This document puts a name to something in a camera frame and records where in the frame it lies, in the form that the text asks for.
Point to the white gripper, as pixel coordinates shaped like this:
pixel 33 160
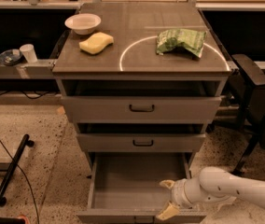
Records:
pixel 177 192

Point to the grey bottom drawer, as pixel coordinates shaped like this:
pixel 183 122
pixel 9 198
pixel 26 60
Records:
pixel 125 189

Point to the grey drawer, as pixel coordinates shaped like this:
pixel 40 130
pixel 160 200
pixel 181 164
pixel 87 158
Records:
pixel 125 189
pixel 101 137
pixel 119 101

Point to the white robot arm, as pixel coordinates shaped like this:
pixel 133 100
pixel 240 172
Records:
pixel 211 185

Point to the grey middle drawer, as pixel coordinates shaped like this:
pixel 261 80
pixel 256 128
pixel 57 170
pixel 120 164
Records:
pixel 101 137

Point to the grey drawer cabinet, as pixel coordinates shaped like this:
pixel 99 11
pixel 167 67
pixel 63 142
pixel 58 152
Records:
pixel 132 56

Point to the grey top drawer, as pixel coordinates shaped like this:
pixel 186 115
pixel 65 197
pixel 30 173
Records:
pixel 119 101

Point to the black office chair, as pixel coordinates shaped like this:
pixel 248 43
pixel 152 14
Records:
pixel 247 87

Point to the green chip bag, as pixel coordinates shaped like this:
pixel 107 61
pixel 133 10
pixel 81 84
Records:
pixel 190 40

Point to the yellow sponge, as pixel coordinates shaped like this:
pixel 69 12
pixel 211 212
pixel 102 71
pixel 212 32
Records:
pixel 96 43

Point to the black bar stand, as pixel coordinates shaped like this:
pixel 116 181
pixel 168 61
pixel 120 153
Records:
pixel 9 171

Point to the white bowl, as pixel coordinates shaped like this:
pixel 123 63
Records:
pixel 83 24

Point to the white paper cup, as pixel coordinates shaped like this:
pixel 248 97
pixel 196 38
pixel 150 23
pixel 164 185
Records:
pixel 28 51

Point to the dark blue bowl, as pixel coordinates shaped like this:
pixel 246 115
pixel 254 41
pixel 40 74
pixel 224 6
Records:
pixel 10 57

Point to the grey side shelf rail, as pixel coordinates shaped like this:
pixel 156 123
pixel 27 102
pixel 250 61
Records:
pixel 42 69

